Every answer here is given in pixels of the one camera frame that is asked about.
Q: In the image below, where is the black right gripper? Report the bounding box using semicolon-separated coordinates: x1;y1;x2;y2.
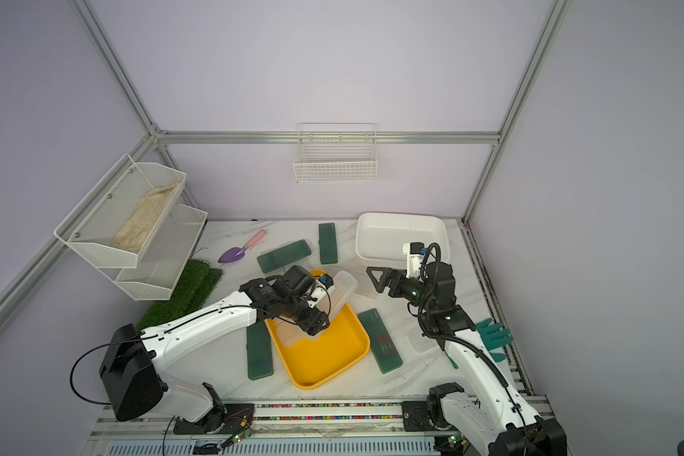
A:
369;267;437;312

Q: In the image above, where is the yellow plastic tray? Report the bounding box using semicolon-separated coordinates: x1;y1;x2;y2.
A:
265;292;371;391

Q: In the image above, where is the clear pencil case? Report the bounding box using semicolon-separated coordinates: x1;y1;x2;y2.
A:
355;281;378;299
312;271;358;326
275;322;315;347
407;329;439;353

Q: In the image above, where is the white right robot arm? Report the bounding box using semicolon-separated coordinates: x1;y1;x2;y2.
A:
366;262;568;455

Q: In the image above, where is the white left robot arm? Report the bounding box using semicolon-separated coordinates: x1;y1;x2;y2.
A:
99;265;334;434

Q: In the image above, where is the green pencil case back angled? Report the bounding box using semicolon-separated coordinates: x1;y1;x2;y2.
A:
256;239;312;274

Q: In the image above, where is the white plastic storage box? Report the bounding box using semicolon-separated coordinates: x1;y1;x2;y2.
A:
355;212;450;269

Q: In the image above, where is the green pencil case back upright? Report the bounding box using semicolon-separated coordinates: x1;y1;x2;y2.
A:
318;222;338;265

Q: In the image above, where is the green pencil case front right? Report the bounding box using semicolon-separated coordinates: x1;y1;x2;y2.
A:
357;309;403;374

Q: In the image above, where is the green pencil case front left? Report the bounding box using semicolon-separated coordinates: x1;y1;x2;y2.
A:
246;321;274;381

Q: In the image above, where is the purple pink garden trowel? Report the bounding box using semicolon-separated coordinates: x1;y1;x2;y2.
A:
218;230;266;264

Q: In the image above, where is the green artificial grass mat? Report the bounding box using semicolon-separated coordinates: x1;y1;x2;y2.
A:
137;260;223;331

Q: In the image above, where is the beige cloth in shelf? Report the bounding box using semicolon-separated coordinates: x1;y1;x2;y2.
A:
111;184;178;254

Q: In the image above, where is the white mesh two-tier shelf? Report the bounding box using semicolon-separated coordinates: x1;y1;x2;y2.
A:
54;155;207;301

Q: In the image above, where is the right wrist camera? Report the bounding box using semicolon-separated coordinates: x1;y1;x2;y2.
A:
403;241;428;279

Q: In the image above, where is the white wire wall basket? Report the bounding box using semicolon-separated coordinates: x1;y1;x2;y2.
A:
293;123;378;184

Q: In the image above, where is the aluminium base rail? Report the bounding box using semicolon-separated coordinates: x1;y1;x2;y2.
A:
84;395;548;456

